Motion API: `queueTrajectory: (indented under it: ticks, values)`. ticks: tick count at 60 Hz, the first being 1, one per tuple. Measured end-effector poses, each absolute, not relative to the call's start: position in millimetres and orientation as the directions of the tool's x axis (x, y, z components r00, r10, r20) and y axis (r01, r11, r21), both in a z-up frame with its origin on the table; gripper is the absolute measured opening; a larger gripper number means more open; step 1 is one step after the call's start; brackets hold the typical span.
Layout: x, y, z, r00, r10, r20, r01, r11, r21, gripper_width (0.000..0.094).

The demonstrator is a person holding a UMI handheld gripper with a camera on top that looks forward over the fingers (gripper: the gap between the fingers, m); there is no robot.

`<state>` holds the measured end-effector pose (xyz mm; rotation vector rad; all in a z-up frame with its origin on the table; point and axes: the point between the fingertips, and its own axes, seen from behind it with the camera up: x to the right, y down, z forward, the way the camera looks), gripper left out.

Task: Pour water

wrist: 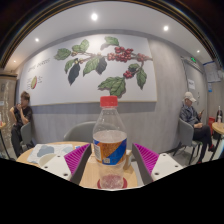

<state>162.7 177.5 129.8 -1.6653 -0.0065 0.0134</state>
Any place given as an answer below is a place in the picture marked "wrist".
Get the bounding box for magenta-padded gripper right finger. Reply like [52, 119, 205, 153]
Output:
[131, 142, 185, 186]

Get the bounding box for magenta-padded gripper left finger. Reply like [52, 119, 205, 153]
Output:
[41, 143, 93, 186]

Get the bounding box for clear red-capped drink bottle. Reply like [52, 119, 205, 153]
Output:
[92, 95, 128, 190]

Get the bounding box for white paper with blue-grey print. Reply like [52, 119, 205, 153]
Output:
[27, 143, 83, 165]

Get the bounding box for grey rounded chair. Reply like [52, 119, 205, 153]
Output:
[63, 120, 98, 144]

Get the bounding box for person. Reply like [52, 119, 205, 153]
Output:
[9, 90, 34, 158]
[179, 91, 214, 164]

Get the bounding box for red container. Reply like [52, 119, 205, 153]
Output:
[208, 116, 216, 134]

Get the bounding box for round wooden table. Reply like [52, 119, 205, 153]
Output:
[211, 121, 224, 158]

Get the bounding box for small dark bottle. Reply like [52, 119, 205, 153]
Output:
[216, 105, 223, 124]

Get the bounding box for grey door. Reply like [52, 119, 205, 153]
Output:
[181, 56, 208, 111]

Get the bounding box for white paper sheet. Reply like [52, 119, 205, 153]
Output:
[187, 78, 196, 91]

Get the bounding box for white notice board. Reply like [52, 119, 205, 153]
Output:
[203, 60, 222, 84]

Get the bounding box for round ceiling lights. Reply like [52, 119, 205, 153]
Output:
[33, 12, 202, 54]

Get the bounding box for coffee plant wall mural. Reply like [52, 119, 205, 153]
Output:
[18, 33, 158, 107]

